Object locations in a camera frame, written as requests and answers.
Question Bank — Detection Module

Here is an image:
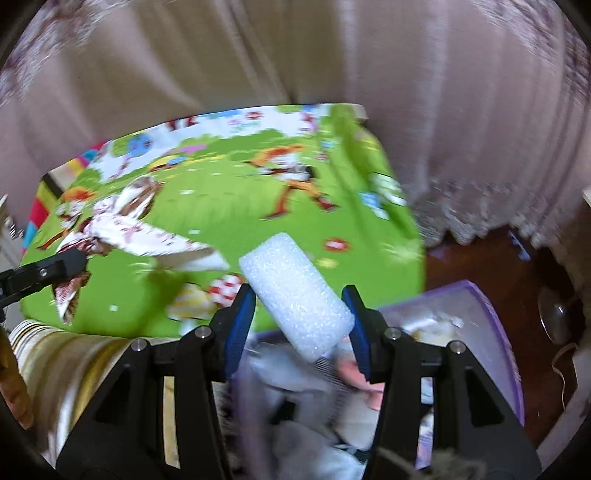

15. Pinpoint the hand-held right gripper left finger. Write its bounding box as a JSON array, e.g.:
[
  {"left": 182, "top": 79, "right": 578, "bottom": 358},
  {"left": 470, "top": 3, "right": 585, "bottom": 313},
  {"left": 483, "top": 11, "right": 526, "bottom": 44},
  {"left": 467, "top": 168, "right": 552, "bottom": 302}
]
[{"left": 55, "top": 284, "right": 257, "bottom": 480}]

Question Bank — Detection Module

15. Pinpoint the purple storage box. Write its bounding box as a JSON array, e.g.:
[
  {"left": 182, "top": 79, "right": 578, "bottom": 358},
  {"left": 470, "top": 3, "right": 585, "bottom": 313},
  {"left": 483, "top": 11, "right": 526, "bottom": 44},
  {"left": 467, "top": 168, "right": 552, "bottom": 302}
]
[{"left": 231, "top": 279, "right": 526, "bottom": 480}]

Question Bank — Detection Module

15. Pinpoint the green cartoon printed blanket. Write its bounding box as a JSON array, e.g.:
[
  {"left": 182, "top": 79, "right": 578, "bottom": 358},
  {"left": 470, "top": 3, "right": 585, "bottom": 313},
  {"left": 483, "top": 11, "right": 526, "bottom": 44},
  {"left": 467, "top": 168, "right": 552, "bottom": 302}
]
[{"left": 21, "top": 104, "right": 426, "bottom": 340}]

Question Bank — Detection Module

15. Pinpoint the person's left hand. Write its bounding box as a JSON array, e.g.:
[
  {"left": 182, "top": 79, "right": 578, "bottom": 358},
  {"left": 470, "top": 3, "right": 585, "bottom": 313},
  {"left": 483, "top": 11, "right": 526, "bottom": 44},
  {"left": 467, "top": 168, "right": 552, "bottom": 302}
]
[{"left": 0, "top": 323, "right": 35, "bottom": 430}]

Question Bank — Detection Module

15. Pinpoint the grey herringbone cloth bag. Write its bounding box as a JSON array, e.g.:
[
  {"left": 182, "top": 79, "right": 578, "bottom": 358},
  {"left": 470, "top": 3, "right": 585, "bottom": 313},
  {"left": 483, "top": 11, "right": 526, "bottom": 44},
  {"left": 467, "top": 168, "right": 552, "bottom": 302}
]
[{"left": 235, "top": 397, "right": 370, "bottom": 480}]

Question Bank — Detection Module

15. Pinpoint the white ornate cabinet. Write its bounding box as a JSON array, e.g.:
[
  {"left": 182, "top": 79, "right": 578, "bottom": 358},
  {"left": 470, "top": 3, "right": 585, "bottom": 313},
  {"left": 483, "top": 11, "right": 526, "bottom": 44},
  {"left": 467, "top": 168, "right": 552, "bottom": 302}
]
[{"left": 0, "top": 194, "right": 24, "bottom": 273}]

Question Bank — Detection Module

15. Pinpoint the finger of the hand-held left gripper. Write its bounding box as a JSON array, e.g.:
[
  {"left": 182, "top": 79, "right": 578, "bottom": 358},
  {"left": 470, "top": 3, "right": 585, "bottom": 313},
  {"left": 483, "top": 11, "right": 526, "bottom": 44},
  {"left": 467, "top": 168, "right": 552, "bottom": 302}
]
[{"left": 0, "top": 249, "right": 88, "bottom": 308}]

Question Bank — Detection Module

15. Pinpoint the white cable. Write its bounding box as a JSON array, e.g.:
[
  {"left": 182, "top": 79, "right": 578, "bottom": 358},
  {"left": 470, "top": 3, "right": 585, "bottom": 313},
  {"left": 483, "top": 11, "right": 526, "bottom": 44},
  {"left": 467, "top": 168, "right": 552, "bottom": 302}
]
[{"left": 551, "top": 342, "right": 583, "bottom": 411}]

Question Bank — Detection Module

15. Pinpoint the white foam block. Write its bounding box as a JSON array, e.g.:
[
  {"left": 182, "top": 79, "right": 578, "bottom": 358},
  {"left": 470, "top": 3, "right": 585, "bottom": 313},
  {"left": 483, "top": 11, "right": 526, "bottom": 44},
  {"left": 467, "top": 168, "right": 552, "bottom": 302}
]
[{"left": 239, "top": 232, "right": 355, "bottom": 363}]

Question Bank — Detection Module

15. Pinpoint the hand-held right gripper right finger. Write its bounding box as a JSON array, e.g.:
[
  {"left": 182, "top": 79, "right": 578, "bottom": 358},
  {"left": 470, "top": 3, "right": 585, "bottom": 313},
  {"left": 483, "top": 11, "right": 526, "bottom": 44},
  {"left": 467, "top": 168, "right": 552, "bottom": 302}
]
[{"left": 341, "top": 285, "right": 542, "bottom": 480}]

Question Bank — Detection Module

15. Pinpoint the white floral cloth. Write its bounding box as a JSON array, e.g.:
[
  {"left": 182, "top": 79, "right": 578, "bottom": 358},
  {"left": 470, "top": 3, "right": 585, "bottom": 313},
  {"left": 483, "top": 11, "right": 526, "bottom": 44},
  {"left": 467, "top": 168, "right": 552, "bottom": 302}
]
[{"left": 53, "top": 178, "right": 230, "bottom": 326}]

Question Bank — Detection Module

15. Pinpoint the pink fuzzy garment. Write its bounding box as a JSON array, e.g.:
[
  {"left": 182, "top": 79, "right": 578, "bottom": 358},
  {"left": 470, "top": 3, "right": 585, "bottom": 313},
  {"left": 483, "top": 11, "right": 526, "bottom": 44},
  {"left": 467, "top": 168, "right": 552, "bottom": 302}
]
[{"left": 335, "top": 351, "right": 389, "bottom": 411}]

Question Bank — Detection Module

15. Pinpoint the grey round stand base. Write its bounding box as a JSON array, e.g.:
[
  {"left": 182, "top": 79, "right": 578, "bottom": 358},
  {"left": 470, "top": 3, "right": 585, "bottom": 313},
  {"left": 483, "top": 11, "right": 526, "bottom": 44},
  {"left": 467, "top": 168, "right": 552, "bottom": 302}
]
[{"left": 537, "top": 286, "right": 583, "bottom": 346}]

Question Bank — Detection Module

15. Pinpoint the beige curtain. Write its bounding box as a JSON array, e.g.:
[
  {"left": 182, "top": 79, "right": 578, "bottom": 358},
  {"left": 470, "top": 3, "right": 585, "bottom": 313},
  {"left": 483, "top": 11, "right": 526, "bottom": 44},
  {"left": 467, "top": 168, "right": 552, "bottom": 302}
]
[{"left": 0, "top": 0, "right": 591, "bottom": 278}]

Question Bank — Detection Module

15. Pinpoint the striped velvet cushion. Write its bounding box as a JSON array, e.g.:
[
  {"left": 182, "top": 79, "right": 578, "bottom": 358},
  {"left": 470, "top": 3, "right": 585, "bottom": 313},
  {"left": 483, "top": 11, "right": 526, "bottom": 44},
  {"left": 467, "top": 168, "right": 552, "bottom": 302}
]
[{"left": 7, "top": 318, "right": 241, "bottom": 480}]

